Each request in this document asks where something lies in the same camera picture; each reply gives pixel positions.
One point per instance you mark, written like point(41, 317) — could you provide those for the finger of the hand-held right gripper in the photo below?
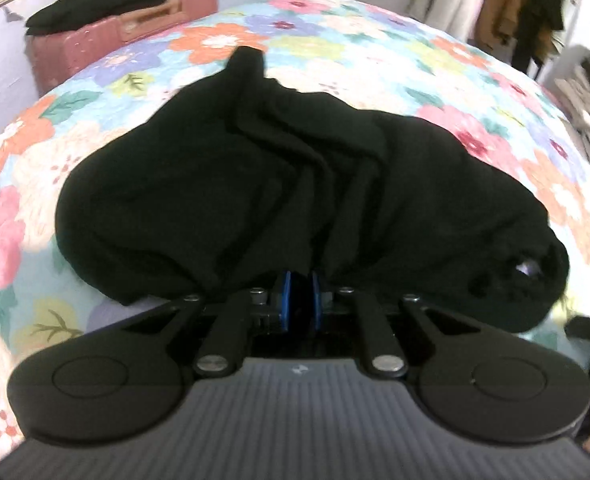
point(582, 329)

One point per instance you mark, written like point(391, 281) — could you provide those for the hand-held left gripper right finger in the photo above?
point(318, 307)

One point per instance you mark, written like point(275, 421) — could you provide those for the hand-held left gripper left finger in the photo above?
point(288, 307)

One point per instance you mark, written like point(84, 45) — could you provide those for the black garment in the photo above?
point(275, 185)

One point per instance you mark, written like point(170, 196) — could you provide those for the floral quilt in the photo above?
point(425, 85)

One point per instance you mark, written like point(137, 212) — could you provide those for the black hanging jacket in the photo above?
point(545, 10)

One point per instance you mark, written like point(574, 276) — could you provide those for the pink suitcase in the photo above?
point(125, 25)

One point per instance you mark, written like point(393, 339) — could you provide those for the brown hanging garment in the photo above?
point(500, 5)

